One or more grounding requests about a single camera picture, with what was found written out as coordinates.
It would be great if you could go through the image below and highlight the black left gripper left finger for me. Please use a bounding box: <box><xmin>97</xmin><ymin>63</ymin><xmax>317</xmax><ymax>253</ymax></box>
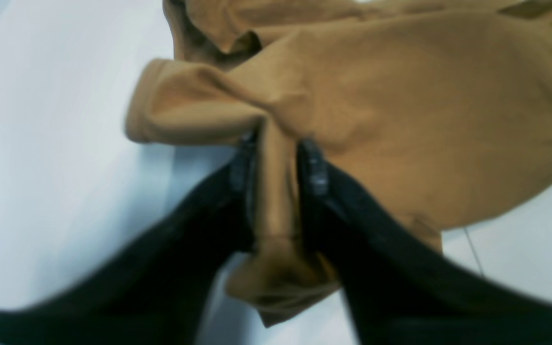
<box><xmin>0</xmin><ymin>135</ymin><xmax>258</xmax><ymax>345</ymax></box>

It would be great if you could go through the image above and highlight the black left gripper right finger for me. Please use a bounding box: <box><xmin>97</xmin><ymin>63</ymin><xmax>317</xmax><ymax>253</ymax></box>
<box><xmin>298</xmin><ymin>139</ymin><xmax>552</xmax><ymax>345</ymax></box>

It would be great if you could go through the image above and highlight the brown t-shirt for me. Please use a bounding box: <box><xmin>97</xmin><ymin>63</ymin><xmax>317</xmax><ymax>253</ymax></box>
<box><xmin>125</xmin><ymin>0</ymin><xmax>552</xmax><ymax>327</ymax></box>

